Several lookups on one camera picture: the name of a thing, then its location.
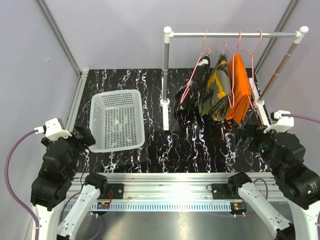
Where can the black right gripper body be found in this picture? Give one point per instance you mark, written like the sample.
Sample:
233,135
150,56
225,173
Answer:
261,141

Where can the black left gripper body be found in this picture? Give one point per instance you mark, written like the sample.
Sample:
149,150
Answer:
79,144

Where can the orange trousers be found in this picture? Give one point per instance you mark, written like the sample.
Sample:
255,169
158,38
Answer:
242,92

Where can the green yellow camouflage trousers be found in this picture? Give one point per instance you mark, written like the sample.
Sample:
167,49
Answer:
214,101

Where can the black white camouflage trousers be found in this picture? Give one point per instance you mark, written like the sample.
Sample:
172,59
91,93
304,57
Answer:
188,96

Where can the pink wire hanger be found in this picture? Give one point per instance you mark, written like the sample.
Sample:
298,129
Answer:
203,52
253,87
225,46

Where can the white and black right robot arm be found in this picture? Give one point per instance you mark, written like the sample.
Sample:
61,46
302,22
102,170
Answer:
284,156

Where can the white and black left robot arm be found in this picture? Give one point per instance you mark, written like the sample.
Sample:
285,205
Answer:
49,189

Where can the white perforated plastic basket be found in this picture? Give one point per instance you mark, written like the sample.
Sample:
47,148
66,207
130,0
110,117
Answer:
116,121

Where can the white and silver clothes rack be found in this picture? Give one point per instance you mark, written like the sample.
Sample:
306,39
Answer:
168,34

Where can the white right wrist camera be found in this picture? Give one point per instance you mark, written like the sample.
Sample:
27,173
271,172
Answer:
282,124

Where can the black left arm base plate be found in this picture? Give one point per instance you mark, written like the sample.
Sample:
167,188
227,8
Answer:
115,191

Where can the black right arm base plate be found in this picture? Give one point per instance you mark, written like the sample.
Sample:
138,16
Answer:
219,191

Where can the white slotted cable duct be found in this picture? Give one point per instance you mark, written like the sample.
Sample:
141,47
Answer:
136,206

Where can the aluminium mounting rail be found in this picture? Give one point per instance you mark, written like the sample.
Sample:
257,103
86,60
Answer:
167,187

